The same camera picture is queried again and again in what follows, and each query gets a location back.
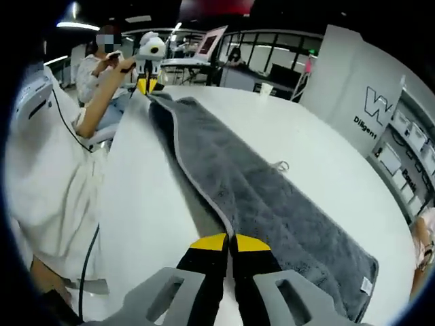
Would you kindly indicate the grey towel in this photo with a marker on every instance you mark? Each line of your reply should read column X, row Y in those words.
column 255, row 176

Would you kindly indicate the person's left hand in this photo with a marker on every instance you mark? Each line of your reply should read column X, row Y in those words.
column 126, row 64

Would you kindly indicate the white screen monitor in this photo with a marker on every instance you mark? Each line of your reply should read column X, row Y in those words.
column 209, row 42

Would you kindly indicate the white chest device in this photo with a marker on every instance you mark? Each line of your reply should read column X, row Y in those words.
column 32, row 95

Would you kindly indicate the white paper cup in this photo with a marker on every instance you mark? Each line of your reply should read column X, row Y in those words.
column 266, row 90

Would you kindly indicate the person's white shirt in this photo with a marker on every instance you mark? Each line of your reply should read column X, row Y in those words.
column 44, row 186

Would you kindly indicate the row of white storage boxes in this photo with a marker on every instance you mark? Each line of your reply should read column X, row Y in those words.
column 418, row 132

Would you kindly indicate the grey metal shelf rack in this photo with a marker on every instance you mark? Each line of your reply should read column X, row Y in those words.
column 403, row 83

